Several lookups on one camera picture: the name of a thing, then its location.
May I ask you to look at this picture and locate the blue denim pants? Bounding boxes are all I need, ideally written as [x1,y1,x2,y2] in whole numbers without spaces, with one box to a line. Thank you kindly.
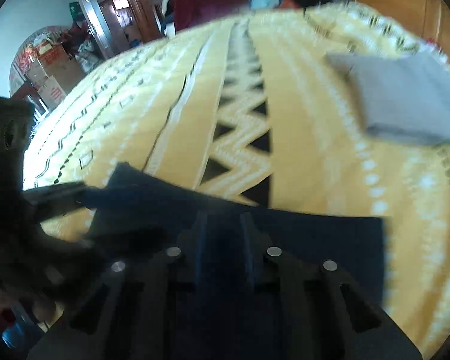
[83,162,387,316]

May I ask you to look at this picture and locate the cardboard box with red print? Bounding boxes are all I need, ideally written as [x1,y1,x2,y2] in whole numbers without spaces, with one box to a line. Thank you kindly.
[40,44,71,67]

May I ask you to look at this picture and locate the cardboard box with red mark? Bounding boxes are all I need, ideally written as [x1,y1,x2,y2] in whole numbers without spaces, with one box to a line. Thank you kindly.
[37,76,67,110]

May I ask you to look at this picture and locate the grey folded garment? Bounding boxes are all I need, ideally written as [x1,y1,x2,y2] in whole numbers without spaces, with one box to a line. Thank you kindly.
[324,52,450,146]

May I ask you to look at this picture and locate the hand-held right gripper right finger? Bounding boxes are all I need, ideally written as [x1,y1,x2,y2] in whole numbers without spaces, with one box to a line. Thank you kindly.
[241,212,424,360]

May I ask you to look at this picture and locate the brown wooden door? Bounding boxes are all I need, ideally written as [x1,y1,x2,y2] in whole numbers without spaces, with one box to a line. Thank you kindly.
[68,0,175,60]

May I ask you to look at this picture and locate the light wooden headboard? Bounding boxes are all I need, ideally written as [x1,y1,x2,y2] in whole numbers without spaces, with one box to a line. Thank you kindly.
[350,0,450,58]

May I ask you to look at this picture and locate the printed plastic bag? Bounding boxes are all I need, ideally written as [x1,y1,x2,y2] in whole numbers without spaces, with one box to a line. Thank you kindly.
[75,40,106,73]

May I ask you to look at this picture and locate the yellow patterned bed sheet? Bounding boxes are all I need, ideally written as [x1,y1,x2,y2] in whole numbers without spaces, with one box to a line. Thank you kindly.
[22,2,450,360]

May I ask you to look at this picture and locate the plain brown cardboard box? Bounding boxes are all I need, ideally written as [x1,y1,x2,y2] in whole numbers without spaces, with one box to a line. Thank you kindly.
[25,60,50,88]

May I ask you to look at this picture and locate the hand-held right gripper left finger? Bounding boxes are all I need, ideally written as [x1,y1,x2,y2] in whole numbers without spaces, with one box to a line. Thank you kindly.
[27,212,211,360]

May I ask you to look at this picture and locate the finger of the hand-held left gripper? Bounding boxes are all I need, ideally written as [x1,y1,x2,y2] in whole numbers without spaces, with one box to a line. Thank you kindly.
[22,181,95,216]

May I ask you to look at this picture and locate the dark wooden chair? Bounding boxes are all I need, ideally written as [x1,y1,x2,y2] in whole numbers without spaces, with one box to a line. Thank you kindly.
[9,82,47,121]

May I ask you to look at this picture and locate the dark red cloth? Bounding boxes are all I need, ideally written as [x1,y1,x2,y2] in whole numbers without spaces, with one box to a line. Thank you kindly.
[172,0,253,34]

